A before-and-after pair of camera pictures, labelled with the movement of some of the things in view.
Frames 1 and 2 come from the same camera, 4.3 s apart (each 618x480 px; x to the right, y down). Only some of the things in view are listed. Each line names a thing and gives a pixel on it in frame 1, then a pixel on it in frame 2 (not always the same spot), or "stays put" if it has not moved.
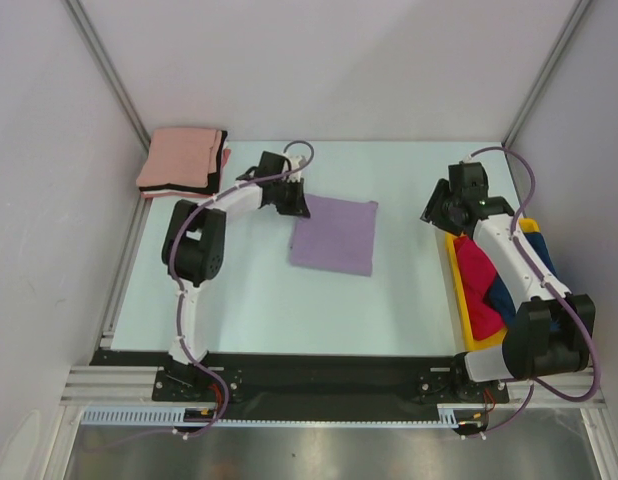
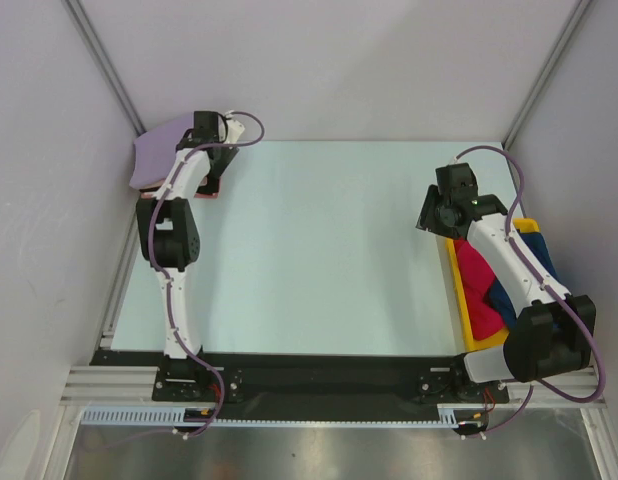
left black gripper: (296, 206) to (227, 154)
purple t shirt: (338, 235) to (156, 150)
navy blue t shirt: (497, 290) stays put
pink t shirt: (183, 157) to (201, 195)
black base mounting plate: (312, 386) stays put
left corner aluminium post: (83, 20) stays put
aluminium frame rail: (112, 386) stays put
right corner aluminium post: (546, 72) stays put
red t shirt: (477, 271) stays put
